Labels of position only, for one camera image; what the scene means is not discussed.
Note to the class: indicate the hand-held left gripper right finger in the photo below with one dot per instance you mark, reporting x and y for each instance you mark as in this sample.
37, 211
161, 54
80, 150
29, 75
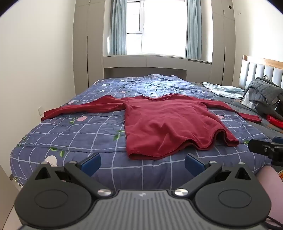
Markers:
195, 164

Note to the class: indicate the beige window seat cabinet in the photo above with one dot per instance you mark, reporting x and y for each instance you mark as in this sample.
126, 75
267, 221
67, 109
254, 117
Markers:
146, 64

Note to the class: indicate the small red cloth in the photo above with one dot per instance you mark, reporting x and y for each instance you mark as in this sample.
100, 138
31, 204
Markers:
275, 121

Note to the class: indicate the padded wooden headboard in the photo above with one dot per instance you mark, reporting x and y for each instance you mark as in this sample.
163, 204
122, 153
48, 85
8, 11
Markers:
256, 70

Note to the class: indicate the person's pink clothed leg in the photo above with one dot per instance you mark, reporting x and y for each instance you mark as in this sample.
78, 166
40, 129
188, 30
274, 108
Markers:
273, 194

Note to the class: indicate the red long-sleeve sweater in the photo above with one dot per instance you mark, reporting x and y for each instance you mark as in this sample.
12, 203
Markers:
163, 123

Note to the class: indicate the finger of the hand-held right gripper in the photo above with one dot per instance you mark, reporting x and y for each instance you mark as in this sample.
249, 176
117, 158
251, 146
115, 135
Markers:
259, 147

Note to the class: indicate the silver foil bag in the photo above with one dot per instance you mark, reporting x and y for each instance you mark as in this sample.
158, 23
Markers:
246, 100

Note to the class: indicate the blue plaid floral quilt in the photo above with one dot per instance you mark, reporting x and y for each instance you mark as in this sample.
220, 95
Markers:
88, 137

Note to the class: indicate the white wall socket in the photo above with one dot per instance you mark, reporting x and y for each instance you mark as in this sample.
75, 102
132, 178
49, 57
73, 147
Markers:
41, 110

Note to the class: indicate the grey padded jacket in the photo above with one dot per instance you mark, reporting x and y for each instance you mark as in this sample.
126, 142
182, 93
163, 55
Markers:
263, 88

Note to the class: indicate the beige wardrobe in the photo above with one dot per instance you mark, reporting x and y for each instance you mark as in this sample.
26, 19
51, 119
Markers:
222, 44
88, 44

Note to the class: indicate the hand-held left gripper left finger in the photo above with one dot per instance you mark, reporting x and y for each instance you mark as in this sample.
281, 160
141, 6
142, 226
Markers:
91, 164

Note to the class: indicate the dark grey bed sheet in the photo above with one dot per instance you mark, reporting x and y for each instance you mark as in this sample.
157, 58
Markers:
263, 129

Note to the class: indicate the bright window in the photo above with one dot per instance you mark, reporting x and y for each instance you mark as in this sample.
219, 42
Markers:
159, 26

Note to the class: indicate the light blue curtain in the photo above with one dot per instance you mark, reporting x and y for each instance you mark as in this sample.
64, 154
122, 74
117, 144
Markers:
118, 26
193, 28

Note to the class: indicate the light blue folded clothes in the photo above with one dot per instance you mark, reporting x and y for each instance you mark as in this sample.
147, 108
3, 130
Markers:
223, 90

